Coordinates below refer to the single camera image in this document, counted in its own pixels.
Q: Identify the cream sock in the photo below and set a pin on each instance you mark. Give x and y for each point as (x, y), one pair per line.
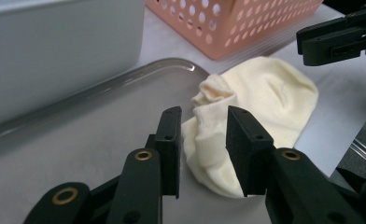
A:
(265, 87)
(209, 161)

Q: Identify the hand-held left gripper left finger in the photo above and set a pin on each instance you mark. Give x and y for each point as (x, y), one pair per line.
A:
(170, 155)

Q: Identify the grey divided storage box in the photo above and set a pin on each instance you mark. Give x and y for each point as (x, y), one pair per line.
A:
(63, 56)

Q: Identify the pink perforated basket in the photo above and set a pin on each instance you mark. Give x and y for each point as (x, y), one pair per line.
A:
(249, 31)

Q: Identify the transparent grey box lid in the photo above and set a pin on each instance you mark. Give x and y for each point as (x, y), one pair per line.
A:
(78, 140)

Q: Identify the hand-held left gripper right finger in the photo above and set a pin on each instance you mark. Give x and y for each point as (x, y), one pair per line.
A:
(249, 155)

